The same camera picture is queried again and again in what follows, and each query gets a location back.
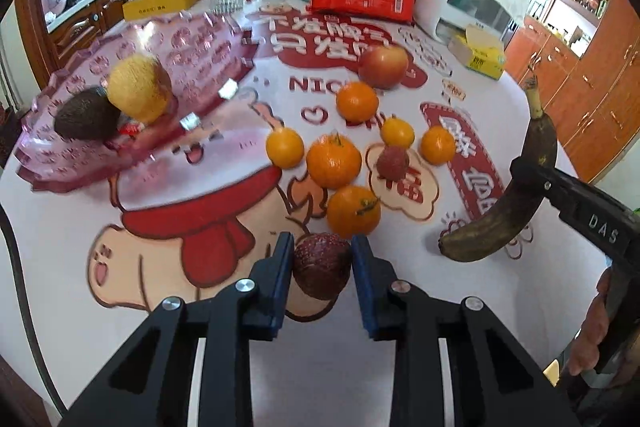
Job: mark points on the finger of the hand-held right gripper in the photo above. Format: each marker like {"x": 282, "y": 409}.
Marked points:
{"x": 531, "y": 177}

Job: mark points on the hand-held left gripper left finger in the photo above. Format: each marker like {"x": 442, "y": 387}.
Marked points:
{"x": 282, "y": 279}

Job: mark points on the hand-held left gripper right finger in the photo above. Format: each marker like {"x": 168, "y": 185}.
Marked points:
{"x": 363, "y": 282}

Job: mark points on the dark purple passion fruit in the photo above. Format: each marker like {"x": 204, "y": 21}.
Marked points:
{"x": 321, "y": 267}

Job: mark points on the dark brown banana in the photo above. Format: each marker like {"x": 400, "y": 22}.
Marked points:
{"x": 500, "y": 222}

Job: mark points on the large orange with stem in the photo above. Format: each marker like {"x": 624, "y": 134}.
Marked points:
{"x": 353, "y": 212}

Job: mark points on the small orange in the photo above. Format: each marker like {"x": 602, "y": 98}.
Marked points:
{"x": 397, "y": 132}
{"x": 437, "y": 145}

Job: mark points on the red lychee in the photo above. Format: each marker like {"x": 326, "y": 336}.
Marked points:
{"x": 392, "y": 163}

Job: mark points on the smooth yellowish orange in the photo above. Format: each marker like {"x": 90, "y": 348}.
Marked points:
{"x": 284, "y": 149}

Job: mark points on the medium orange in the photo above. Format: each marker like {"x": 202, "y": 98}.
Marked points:
{"x": 356, "y": 103}

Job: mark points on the red apple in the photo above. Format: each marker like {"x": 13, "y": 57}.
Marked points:
{"x": 383, "y": 67}

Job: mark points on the pink glass fruit plate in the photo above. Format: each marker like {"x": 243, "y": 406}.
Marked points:
{"x": 200, "y": 57}

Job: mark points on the yellow pear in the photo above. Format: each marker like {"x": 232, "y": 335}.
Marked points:
{"x": 139, "y": 88}

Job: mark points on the dark avocado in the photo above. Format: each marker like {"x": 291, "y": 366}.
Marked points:
{"x": 86, "y": 116}

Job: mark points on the person's right hand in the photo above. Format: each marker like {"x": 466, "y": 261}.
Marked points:
{"x": 590, "y": 332}

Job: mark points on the wooden shelf cabinet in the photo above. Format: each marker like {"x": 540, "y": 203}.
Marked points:
{"x": 590, "y": 77}

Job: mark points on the yellow tissue box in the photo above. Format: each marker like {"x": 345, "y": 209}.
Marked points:
{"x": 477, "y": 54}

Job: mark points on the yellow tin box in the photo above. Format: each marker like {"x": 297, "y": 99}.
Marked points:
{"x": 160, "y": 3}

